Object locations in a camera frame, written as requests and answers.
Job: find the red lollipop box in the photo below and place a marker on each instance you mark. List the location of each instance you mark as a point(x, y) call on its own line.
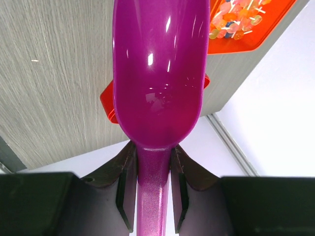
point(107, 100)

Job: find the orange candy box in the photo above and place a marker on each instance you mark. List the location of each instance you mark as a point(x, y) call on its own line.
point(243, 25)

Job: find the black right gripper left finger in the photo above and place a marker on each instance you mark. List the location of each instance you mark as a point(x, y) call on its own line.
point(101, 203)

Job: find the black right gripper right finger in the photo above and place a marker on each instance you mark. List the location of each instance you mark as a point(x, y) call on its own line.
point(207, 205)

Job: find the aluminium rail frame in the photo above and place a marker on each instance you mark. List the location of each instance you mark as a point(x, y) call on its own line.
point(236, 152)

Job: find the purple plastic scoop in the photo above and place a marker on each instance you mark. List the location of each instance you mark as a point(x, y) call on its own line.
point(159, 62)

